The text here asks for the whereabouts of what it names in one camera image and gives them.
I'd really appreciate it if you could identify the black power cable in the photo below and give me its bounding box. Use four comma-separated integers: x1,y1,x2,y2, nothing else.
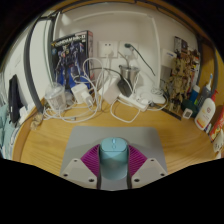
124,43,157,78

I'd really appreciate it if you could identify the clear bottle white pump nozzle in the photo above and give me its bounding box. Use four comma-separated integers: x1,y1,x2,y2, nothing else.
198,73,214,108

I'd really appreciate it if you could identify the white wall box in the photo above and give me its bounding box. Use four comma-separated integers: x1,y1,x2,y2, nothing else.
160,48,178,73

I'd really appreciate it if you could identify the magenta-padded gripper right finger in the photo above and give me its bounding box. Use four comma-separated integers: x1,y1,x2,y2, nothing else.
126,144,168,189

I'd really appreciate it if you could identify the white charging cable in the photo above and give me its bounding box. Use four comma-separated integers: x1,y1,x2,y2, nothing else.
41,57,143,125

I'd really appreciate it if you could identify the clear plastic cup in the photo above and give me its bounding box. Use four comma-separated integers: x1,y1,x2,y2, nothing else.
44,82,68,111

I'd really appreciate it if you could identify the grey mouse pad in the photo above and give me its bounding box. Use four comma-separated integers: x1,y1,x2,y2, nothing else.
59,125,168,191

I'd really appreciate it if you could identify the colourful poster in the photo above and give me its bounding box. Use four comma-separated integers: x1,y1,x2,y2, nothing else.
173,35,201,84

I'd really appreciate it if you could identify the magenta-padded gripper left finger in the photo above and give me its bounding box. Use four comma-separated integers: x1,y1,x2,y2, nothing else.
60,143,102,190

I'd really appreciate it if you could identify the white charger block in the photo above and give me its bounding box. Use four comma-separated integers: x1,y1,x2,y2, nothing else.
70,83,95,107

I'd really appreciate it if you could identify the white lotion bottle red cap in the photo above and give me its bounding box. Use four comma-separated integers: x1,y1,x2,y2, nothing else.
194,90,218,131

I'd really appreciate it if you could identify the blue robot model kit box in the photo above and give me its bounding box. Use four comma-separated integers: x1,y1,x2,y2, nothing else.
50,30,94,90

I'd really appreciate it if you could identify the white desk lamp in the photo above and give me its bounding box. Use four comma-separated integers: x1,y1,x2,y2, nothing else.
138,14,168,105

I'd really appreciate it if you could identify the white wall socket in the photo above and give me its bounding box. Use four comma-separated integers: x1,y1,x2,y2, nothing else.
118,40,139,59
98,40,119,58

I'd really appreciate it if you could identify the small white desk clock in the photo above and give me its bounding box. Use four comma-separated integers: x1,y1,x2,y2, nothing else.
181,108,194,120

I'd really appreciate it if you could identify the light blue computer mouse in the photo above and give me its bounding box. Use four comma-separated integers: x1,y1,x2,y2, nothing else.
98,137,130,181

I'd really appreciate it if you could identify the white power strip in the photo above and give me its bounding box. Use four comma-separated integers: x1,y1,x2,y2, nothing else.
118,91,150,112

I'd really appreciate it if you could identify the steel cup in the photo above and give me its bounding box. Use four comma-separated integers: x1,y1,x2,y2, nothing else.
118,64,140,89

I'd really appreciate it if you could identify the teal blanket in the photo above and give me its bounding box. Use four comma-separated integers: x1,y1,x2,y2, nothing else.
0,103,15,158

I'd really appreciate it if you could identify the black hanging bag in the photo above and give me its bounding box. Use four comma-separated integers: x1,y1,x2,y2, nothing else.
8,74,25,126

